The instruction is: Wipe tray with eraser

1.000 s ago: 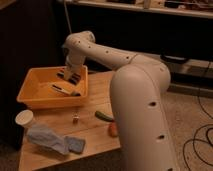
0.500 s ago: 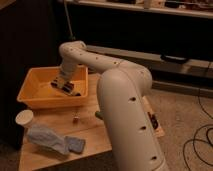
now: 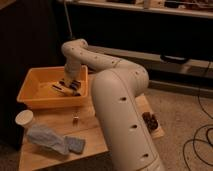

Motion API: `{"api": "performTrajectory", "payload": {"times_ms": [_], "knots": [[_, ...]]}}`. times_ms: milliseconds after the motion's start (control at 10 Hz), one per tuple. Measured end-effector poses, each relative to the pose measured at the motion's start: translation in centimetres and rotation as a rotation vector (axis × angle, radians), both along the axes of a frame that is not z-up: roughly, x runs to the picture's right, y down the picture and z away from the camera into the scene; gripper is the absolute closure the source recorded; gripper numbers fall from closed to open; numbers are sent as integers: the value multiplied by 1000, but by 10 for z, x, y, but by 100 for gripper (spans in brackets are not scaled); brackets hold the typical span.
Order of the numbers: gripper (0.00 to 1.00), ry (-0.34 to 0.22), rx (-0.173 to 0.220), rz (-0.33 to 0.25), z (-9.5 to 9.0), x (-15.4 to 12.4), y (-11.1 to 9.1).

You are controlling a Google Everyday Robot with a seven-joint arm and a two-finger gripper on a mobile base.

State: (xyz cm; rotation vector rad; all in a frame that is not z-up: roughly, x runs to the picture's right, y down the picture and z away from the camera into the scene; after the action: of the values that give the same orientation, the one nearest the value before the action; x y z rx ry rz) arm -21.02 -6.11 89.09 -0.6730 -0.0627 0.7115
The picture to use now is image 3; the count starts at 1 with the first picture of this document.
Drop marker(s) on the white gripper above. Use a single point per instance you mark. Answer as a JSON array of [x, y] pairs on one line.
[[71, 72]]

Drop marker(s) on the yellow plastic tray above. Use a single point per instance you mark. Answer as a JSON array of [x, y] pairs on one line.
[[38, 89]]

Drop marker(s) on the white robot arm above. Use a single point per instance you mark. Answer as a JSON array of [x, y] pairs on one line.
[[114, 90]]

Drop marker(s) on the small brown bottle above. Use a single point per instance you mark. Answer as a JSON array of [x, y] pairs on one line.
[[75, 119]]

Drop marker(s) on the white paper cup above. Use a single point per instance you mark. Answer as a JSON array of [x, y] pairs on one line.
[[25, 118]]

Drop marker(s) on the light blue cloth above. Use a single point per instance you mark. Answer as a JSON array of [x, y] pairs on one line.
[[46, 137]]

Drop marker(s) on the blue sponge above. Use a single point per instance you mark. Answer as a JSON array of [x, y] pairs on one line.
[[75, 145]]

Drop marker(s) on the bowl of dark nuts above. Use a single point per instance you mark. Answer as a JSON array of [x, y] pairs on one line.
[[150, 121]]

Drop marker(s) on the upper wooden shelf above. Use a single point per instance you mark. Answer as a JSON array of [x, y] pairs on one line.
[[147, 7]]

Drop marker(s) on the brush with dark handle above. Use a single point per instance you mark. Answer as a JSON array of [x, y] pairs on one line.
[[59, 89]]

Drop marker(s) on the grey metal shelf rail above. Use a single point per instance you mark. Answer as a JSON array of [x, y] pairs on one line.
[[153, 61]]

